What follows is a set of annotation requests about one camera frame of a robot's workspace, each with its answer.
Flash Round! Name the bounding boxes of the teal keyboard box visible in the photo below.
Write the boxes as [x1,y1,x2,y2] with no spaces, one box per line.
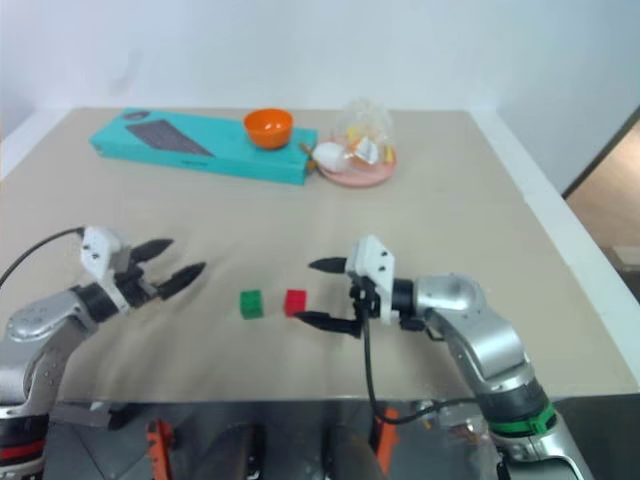
[88,106,320,188]

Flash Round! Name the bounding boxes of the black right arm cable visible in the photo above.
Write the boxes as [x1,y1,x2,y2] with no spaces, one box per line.
[361,312,482,427]

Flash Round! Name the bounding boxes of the white rounded object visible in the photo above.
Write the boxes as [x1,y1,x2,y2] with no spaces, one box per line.
[312,141,350,172]

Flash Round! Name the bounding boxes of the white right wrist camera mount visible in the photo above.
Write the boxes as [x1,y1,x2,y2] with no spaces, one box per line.
[346,234,399,326]

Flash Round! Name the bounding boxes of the beige table cover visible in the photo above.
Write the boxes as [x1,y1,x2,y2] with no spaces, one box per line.
[0,106,640,404]

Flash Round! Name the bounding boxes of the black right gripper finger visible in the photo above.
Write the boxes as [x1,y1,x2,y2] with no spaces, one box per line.
[307,255,350,275]
[292,310,363,342]

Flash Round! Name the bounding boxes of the pink plate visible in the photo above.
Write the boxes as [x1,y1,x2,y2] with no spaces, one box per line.
[315,143,400,190]

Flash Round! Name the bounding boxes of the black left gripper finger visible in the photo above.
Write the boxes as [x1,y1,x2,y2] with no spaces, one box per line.
[154,261,208,302]
[130,238,176,263]

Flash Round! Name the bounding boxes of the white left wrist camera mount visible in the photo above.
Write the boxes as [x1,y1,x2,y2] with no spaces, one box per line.
[80,225,133,314]

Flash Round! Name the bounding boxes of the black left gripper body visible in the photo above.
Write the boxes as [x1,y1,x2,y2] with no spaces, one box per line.
[112,247,162,309]

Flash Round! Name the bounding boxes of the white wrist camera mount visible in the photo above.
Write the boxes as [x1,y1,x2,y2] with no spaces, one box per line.
[80,225,133,314]
[346,234,399,326]

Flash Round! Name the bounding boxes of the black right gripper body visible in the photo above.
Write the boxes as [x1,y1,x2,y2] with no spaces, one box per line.
[348,276,382,322]

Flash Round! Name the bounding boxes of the green cube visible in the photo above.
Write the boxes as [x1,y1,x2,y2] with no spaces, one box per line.
[238,289,265,321]

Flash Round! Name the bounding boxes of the red cube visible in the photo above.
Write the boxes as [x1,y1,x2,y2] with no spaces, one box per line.
[283,288,310,318]

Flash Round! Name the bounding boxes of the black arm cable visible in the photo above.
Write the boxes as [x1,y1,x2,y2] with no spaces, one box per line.
[0,227,86,289]
[361,312,482,427]

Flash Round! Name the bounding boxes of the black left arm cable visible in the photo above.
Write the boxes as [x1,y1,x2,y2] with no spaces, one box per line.
[0,227,86,289]

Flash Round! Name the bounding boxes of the orange clamp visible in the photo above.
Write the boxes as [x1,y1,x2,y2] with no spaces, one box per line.
[144,418,178,480]
[371,406,402,477]

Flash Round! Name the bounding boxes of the orange bowl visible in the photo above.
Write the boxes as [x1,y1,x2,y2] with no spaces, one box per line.
[242,107,295,152]

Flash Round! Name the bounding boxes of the clear plastic bag with items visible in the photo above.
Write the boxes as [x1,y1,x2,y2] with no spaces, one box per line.
[332,97,397,167]

